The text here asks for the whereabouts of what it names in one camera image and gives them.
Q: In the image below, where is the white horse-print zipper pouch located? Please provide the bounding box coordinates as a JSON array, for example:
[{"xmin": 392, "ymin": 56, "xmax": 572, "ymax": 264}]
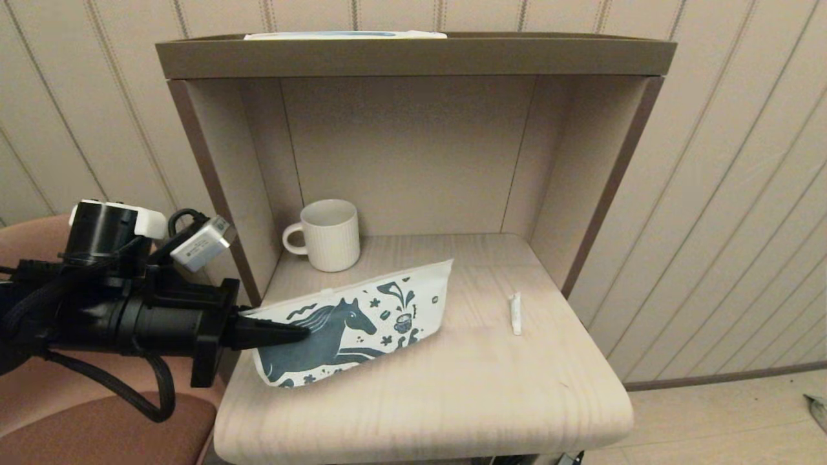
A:
[{"xmin": 240, "ymin": 259, "xmax": 454, "ymax": 389}]

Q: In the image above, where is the white ribbed ceramic mug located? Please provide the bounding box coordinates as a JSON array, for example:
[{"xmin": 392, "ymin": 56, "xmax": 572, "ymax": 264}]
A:
[{"xmin": 282, "ymin": 199, "xmax": 361, "ymax": 273}]

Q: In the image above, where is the brown shell chair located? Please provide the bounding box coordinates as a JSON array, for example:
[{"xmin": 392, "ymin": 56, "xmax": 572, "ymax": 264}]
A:
[{"xmin": 0, "ymin": 215, "xmax": 227, "ymax": 465}]

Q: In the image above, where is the brown open shelf cabinet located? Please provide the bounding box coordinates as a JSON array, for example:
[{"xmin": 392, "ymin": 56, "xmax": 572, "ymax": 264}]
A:
[{"xmin": 155, "ymin": 32, "xmax": 678, "ymax": 311}]

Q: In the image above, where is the flat white and blue box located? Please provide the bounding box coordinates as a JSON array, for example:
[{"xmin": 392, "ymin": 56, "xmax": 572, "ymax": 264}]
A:
[{"xmin": 244, "ymin": 30, "xmax": 448, "ymax": 41}]

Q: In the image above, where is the brown baseboard strip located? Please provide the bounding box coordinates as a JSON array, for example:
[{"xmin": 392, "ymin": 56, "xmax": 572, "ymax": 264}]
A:
[{"xmin": 623, "ymin": 362, "xmax": 827, "ymax": 393}]

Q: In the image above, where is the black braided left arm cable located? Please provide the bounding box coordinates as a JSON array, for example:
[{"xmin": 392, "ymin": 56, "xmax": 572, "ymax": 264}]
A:
[{"xmin": 39, "ymin": 349, "xmax": 177, "ymax": 424}]

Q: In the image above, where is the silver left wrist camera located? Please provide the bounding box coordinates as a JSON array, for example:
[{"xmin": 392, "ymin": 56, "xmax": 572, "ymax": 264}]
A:
[{"xmin": 169, "ymin": 216, "xmax": 236, "ymax": 273}]

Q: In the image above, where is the black left camera cable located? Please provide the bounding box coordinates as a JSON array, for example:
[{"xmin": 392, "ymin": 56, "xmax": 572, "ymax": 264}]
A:
[{"xmin": 167, "ymin": 208, "xmax": 209, "ymax": 241}]

